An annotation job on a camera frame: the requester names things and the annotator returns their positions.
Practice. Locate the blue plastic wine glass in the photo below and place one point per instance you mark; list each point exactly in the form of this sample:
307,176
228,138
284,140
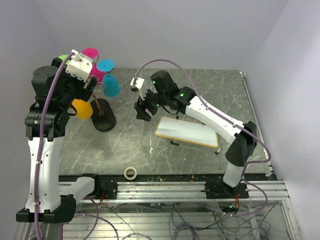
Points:
111,84

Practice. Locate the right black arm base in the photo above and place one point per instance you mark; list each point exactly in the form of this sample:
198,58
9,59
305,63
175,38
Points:
216,190

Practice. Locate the white tape roll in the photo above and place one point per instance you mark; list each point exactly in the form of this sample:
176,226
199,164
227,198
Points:
130,173

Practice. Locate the aluminium rail frame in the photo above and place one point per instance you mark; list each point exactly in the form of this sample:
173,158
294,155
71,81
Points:
151,192

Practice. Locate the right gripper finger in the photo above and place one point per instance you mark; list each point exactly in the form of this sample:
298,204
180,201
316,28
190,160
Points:
140,107
143,115

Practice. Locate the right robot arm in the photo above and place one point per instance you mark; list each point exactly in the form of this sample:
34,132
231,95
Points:
184,100

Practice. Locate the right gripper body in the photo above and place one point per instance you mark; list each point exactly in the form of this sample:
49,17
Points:
152,101

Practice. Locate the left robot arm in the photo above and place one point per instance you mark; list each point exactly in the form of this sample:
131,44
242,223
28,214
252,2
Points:
56,86

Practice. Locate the green plastic wine glass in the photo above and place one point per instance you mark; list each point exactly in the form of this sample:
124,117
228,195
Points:
64,56

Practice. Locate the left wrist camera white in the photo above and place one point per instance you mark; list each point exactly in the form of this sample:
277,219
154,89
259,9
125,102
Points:
80,66

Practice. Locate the small whiteboard wooden frame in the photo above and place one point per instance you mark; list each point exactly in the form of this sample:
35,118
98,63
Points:
187,131

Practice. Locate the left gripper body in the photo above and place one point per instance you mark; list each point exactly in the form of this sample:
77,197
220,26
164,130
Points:
82,92

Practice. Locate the black marker pen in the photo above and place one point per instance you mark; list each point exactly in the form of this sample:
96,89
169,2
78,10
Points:
185,144

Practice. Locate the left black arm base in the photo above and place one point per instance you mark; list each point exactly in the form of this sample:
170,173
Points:
102,186

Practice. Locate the copper wire wine glass rack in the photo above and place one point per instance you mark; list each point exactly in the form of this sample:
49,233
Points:
103,117

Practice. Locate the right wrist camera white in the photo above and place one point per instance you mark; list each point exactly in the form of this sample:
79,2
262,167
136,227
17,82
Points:
140,85

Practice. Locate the pink plastic wine glass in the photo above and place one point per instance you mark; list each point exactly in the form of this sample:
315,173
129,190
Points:
93,53

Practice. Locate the orange plastic wine glass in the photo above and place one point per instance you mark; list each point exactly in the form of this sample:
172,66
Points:
83,109

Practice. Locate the clear plastic cup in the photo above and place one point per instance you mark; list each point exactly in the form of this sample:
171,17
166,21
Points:
136,123

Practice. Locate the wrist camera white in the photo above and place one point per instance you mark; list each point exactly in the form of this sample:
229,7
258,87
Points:
80,66
140,85

